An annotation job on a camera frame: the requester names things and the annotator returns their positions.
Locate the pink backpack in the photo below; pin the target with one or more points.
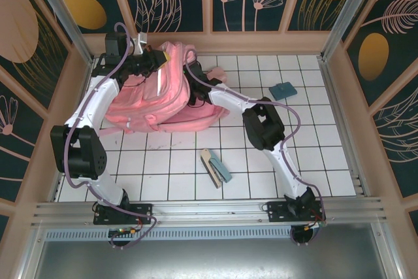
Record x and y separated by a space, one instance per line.
163 96

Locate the small teal card case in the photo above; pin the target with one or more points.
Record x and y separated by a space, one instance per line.
282 91

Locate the teal and beige stapler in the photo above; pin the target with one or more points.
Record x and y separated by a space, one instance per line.
217 169

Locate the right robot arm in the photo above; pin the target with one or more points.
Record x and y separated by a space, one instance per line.
264 125

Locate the small circuit board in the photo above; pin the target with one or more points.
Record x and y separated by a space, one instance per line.
316 225
122 231

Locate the grey metal sheet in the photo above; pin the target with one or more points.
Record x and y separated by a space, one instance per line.
209 259

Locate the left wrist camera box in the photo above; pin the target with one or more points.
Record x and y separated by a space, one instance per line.
143 43

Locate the aluminium frame post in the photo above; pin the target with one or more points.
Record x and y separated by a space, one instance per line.
60 8
354 4

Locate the aluminium mounting rail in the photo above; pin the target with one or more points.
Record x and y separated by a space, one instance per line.
209 208

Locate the aluminium side rail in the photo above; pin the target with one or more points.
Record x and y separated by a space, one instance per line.
334 96
56 190

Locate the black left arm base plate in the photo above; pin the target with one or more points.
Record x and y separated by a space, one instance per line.
140 213

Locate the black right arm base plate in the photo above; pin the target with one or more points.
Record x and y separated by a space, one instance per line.
277 212

